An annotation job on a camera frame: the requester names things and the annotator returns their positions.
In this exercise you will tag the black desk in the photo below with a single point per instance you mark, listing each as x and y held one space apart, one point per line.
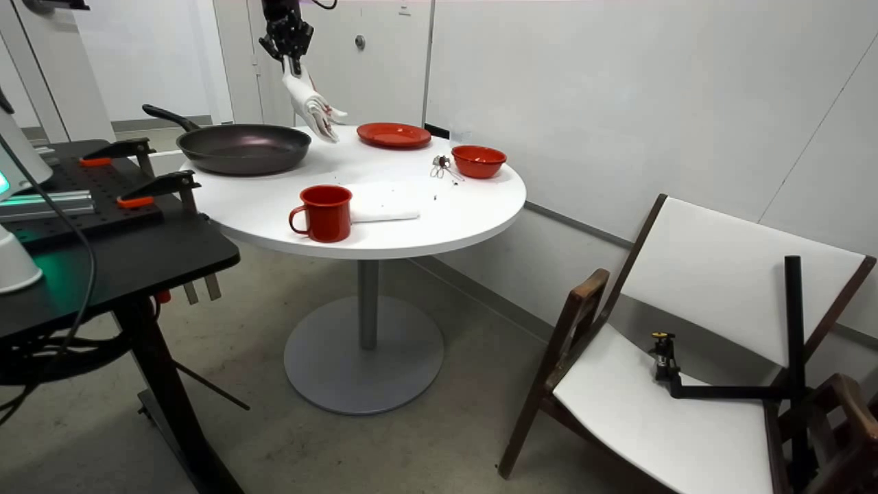
139 264

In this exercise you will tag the grey table pedestal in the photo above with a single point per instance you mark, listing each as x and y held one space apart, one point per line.
362 365

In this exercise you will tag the white towel with red stripes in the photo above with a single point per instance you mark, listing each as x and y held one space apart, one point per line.
310 105

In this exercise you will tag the wooden chair with white panels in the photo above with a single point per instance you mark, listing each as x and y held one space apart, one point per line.
722 276

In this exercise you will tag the black metal stand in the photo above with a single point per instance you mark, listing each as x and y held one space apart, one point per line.
796 320

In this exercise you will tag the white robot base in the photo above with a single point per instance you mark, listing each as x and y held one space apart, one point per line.
18 155

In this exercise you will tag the black frying pan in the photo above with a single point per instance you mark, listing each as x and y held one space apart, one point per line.
238 151

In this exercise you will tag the dark wooden chair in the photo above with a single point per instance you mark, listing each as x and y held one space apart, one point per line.
847 428

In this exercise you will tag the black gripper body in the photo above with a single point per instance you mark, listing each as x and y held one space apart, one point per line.
286 28

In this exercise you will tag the red plate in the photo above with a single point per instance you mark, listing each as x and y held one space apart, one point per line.
397 135

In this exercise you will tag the grey round door knob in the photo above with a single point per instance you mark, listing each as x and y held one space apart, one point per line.
360 43

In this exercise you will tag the white rounded object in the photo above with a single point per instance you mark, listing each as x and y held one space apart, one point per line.
14 264

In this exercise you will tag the silver aluminium rail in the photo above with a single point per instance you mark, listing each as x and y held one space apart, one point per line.
46 205

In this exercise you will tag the red enamel mug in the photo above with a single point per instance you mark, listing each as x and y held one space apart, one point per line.
324 214

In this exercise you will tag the metal paper clips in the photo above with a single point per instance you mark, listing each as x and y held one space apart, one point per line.
443 166

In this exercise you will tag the black flat object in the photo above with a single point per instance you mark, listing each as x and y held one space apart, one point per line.
437 129

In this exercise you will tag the black mounted device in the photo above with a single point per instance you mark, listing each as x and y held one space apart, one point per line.
55 4

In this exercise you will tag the red bowl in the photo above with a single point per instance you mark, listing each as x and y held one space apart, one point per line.
478 164

